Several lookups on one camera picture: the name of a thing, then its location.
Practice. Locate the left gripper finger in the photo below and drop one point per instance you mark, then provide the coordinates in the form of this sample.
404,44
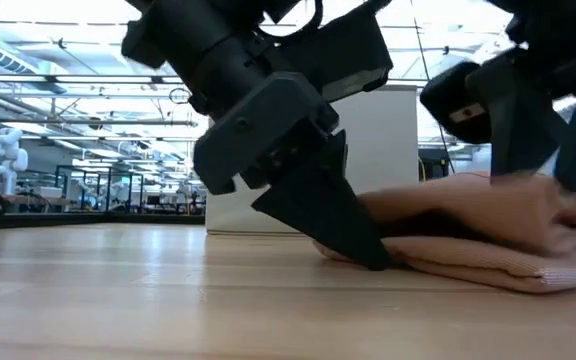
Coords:
328,215

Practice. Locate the beige fabric storage box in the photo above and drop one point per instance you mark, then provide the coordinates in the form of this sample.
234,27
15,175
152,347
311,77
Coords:
383,140

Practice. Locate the salmon pink towel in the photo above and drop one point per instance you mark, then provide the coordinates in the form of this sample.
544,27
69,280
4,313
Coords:
493,225

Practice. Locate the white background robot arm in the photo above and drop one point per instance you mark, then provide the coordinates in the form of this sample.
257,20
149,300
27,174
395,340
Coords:
5,155

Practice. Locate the green exit sign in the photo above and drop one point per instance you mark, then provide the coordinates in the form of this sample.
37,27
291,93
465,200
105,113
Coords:
125,178

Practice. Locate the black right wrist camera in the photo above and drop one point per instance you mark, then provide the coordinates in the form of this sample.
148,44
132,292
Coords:
450,105

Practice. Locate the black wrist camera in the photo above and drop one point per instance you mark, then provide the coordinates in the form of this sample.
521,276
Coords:
343,55
450,105

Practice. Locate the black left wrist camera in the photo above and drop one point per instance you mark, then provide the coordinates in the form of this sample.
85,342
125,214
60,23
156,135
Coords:
343,55

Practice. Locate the grey ceiling duct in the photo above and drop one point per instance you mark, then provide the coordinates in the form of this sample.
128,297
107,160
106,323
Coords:
13,65

